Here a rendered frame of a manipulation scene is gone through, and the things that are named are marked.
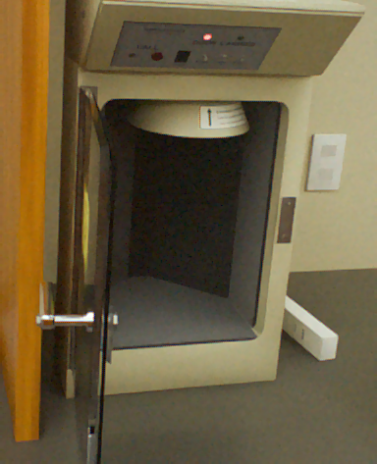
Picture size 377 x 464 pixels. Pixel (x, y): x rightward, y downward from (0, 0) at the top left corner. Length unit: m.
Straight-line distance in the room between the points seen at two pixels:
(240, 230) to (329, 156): 0.43
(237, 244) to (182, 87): 0.33
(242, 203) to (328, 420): 0.35
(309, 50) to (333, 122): 0.62
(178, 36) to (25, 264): 0.33
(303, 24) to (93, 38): 0.25
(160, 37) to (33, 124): 0.18
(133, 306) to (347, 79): 0.65
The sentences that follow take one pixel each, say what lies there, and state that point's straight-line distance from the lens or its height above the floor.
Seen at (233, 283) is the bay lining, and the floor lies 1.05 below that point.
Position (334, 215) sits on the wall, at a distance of 1.78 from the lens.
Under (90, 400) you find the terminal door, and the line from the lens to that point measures 0.88.
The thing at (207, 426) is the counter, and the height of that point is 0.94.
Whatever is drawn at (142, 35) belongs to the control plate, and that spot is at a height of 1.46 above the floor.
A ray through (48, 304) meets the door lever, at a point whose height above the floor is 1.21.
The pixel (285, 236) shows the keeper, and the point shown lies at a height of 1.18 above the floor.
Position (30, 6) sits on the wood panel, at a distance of 0.97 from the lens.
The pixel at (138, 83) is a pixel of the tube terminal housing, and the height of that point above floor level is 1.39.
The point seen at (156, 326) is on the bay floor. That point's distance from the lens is 1.29.
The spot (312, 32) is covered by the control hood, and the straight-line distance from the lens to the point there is 1.07.
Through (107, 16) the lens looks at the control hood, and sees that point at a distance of 0.98.
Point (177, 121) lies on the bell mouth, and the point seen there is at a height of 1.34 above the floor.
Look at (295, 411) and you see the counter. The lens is 1.27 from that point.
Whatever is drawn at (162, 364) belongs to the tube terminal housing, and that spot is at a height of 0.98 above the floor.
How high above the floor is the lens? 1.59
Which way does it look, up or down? 19 degrees down
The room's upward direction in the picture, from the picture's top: 5 degrees clockwise
